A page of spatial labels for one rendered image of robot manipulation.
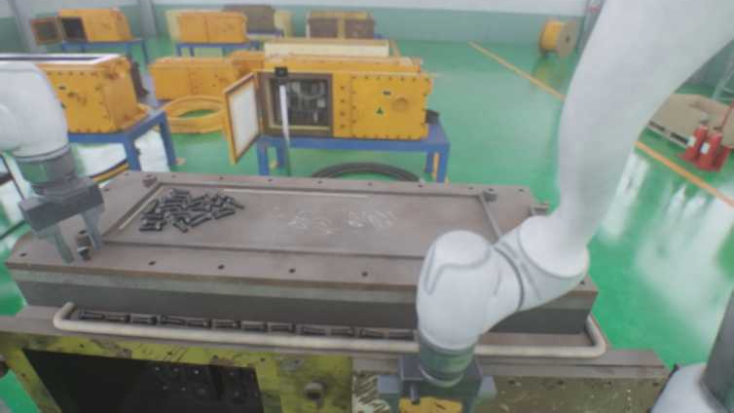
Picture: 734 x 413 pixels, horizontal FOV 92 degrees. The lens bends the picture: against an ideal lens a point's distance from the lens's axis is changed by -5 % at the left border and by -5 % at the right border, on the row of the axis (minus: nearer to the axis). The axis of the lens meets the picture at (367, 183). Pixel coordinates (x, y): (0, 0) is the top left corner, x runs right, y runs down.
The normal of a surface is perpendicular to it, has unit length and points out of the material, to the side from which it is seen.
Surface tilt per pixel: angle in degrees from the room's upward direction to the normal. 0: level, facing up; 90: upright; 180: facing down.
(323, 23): 90
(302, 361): 90
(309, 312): 90
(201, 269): 0
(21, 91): 79
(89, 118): 90
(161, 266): 0
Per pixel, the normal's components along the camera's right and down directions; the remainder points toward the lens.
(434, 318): -0.62, 0.37
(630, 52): -0.75, 0.50
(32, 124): 0.67, 0.38
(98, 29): -0.03, 0.47
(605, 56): -0.95, 0.22
